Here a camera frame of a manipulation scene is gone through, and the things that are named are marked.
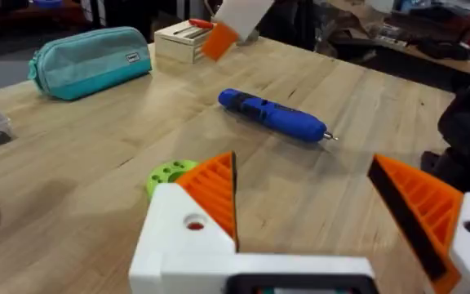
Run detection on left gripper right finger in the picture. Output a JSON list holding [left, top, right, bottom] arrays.
[[366, 154, 470, 294]]

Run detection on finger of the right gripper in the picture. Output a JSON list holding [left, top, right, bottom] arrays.
[[200, 0, 276, 62]]

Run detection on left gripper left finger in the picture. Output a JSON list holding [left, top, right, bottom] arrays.
[[128, 150, 240, 294]]

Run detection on blue electric screwdriver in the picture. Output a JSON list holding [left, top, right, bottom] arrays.
[[217, 87, 339, 144]]

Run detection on wooden box with tools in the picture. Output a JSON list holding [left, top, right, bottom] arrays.
[[153, 18, 219, 65]]

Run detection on green disc with holes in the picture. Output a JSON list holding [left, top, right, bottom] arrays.
[[145, 159, 200, 201]]

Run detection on cluttered wooden side desk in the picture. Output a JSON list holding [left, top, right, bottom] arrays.
[[328, 7, 470, 75]]

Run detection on teal zip bag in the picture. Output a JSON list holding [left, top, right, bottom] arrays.
[[27, 26, 153, 101]]

